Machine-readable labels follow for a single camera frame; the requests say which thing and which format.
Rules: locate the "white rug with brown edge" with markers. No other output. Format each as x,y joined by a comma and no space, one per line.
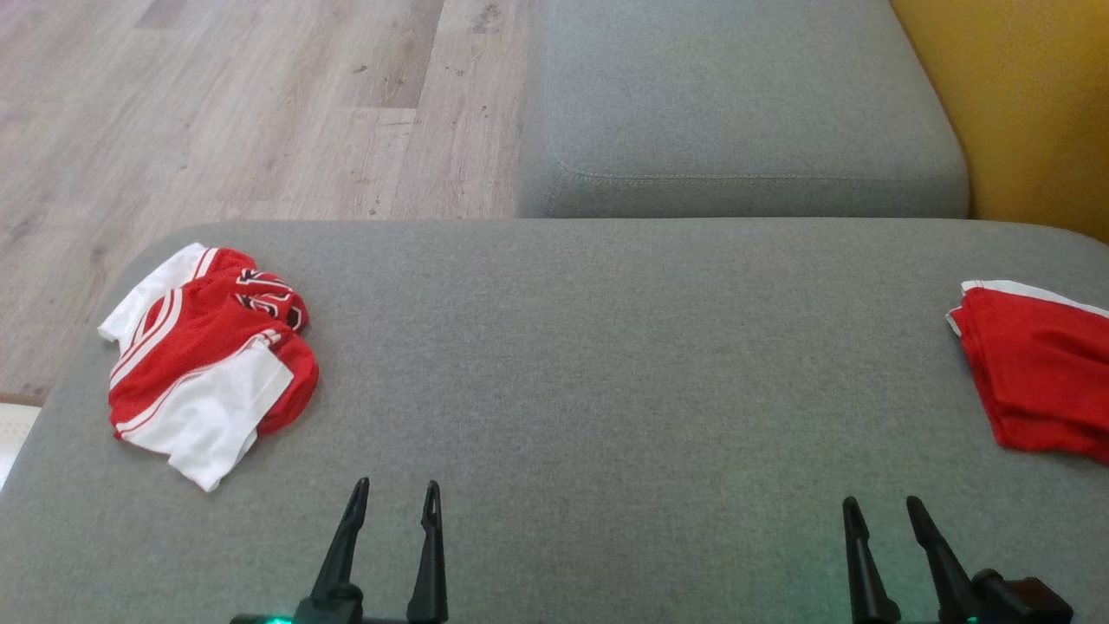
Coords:
13,438

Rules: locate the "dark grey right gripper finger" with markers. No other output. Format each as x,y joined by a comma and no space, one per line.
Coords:
866,581
944,572

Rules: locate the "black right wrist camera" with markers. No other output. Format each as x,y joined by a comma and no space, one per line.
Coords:
1022,602

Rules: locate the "large grey sofa seat cushion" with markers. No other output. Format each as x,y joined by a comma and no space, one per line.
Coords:
606,390

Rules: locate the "red white sports garment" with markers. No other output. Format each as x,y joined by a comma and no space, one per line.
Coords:
1040,364

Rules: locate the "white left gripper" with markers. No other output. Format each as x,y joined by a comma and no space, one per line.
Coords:
269,619

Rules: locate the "red white numbered jersey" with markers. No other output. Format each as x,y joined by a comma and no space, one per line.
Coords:
199,347

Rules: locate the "grey sofa cushion with seam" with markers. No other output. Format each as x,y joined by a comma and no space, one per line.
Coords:
736,95

